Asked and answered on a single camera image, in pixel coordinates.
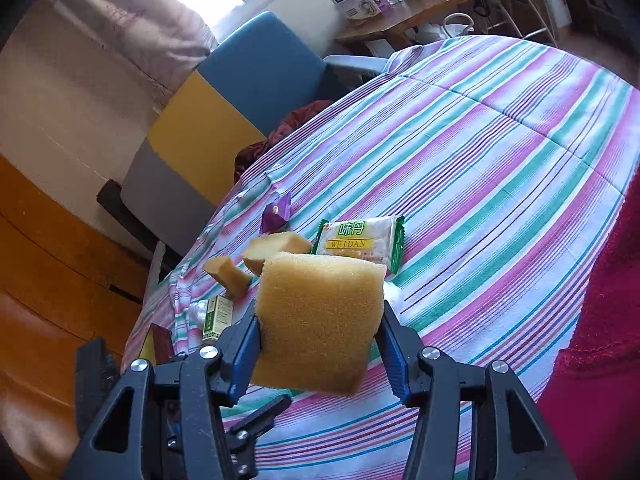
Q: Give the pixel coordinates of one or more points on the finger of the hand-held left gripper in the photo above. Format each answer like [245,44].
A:
[262,412]

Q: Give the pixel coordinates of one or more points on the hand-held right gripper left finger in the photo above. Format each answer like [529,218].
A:
[245,355]

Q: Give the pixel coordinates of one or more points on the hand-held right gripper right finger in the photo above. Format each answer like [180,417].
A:
[395,357]

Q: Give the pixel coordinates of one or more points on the large yellow sponge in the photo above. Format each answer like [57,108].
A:
[320,320]

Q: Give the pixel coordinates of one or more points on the purple snack packet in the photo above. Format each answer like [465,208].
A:
[275,212]

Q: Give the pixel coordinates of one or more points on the small green white box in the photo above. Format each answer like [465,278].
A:
[217,317]

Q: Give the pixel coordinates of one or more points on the crumpled white plastic wrapper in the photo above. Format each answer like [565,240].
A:
[197,315]

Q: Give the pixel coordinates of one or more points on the white plastic scrap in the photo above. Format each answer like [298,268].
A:
[393,295]

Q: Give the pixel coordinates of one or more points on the small yellow sponge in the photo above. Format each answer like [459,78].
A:
[227,272]
[272,252]

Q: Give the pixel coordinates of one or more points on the green white snack packet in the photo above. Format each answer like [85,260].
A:
[357,240]

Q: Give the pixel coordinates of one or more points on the dark red fleece cloth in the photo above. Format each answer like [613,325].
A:
[600,335]

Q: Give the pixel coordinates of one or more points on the dark red garment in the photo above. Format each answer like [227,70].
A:
[290,125]

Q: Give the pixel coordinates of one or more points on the blue yellow grey armchair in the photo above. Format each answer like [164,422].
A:
[215,110]

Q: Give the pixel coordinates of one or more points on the wooden desk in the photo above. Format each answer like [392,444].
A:
[400,22]

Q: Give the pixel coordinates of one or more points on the beige curtain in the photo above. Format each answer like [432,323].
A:
[150,25]

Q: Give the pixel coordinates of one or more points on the white blue carton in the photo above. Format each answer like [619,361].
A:
[350,2]

